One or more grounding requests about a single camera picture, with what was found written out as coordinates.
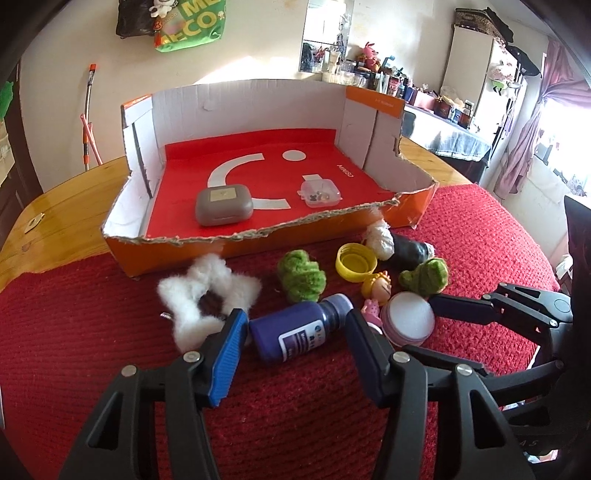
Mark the pink curtain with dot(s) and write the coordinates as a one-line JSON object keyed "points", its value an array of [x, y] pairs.
{"points": [[521, 152]]}

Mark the yellow-haired doll figure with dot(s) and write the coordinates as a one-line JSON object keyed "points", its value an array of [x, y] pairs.
{"points": [[381, 288]]}

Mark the grey earbuds case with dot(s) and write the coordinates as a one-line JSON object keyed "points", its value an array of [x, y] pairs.
{"points": [[224, 205]]}

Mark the red knitted mat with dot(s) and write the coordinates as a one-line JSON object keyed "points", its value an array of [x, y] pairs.
{"points": [[92, 369]]}

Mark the white wardrobe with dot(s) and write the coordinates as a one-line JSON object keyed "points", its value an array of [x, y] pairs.
{"points": [[466, 55]]}

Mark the small metal plate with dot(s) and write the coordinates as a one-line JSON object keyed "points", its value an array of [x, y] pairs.
{"points": [[35, 222]]}

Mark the pink rabbit plush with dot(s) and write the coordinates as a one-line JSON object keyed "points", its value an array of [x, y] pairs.
{"points": [[369, 53]]}

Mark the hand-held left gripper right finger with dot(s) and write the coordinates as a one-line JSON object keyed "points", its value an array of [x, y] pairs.
{"points": [[364, 355]]}

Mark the black roll with foil ends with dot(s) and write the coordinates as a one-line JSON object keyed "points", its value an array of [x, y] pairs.
{"points": [[406, 251]]}

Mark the small pink toy figure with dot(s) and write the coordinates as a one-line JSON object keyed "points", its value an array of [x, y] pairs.
{"points": [[371, 310]]}

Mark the purple paint bottle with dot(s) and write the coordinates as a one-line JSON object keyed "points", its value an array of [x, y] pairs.
{"points": [[281, 332]]}

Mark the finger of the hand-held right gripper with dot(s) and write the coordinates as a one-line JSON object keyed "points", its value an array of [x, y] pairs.
{"points": [[443, 356], [461, 309]]}

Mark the grey blue tablecloth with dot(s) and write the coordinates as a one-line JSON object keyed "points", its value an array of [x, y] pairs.
{"points": [[452, 138]]}

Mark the white fluffy scrunchie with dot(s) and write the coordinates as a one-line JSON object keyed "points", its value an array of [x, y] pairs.
{"points": [[184, 288]]}

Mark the small clear plastic box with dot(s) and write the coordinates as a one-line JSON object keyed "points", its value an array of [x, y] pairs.
{"points": [[318, 194]]}

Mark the green fuzzy scrunchie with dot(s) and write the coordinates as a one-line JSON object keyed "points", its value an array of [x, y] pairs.
{"points": [[425, 277], [300, 277]]}

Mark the pink stick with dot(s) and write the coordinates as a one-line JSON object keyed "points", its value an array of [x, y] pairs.
{"points": [[92, 143]]}

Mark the green shopping bag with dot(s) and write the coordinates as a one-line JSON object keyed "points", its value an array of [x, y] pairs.
{"points": [[194, 23]]}

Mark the black hanging bag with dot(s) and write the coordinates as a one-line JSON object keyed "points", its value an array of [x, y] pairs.
{"points": [[131, 18]]}

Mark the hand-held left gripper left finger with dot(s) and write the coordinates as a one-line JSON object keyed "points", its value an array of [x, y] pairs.
{"points": [[226, 355]]}

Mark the yellow bottle cap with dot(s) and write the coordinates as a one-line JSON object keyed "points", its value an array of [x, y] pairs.
{"points": [[358, 274]]}

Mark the wall mirror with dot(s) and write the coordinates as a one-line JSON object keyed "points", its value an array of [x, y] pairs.
{"points": [[323, 27]]}

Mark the silver orange broom stick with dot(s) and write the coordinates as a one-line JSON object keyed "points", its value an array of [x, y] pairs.
{"points": [[90, 101]]}

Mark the round pink jar white lid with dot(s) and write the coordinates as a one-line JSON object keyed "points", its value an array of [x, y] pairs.
{"points": [[408, 318]]}

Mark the orange cardboard box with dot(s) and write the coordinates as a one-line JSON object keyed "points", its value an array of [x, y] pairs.
{"points": [[258, 110]]}

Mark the row of cosmetics bottles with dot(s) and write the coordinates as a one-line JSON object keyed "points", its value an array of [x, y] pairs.
{"points": [[401, 83]]}

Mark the patterned bag on wardrobe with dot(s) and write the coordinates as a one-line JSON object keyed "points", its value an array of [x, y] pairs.
{"points": [[480, 21]]}

